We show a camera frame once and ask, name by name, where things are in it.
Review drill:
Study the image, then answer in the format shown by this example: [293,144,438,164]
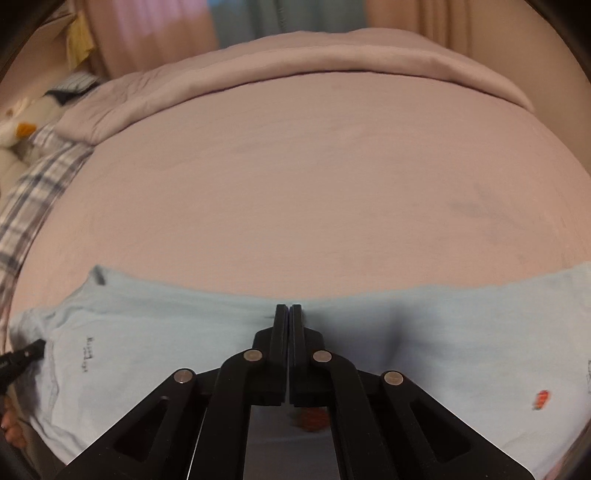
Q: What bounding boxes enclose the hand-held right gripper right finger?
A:
[290,305,536,480]

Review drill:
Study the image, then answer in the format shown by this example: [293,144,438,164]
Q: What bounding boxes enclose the light blue strawberry print pants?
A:
[9,263,591,480]

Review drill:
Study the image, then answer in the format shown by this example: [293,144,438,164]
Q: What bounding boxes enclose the pink quilt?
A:
[53,28,536,146]

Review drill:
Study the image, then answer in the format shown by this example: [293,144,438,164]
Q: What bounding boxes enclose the large plaid pillow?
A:
[0,141,95,324]

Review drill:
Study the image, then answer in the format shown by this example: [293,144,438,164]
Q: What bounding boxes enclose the person's left hand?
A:
[0,397,27,449]

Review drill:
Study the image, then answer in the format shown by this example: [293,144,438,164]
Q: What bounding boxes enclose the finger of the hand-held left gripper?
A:
[0,339,47,384]

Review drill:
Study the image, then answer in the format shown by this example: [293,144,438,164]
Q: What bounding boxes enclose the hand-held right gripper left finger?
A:
[55,305,289,480]

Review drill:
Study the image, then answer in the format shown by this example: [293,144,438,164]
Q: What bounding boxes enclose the pink curtain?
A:
[365,0,476,61]
[78,0,222,81]

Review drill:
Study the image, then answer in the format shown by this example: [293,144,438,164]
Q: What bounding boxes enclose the blue curtain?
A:
[210,0,375,47]

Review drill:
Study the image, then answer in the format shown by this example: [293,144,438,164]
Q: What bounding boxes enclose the small plaid pillow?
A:
[30,122,65,148]

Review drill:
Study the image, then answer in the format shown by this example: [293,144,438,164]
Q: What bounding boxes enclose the folded striped clothing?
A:
[44,71,100,104]

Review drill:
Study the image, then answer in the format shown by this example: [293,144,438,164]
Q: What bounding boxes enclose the white goose plush toy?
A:
[0,95,63,148]

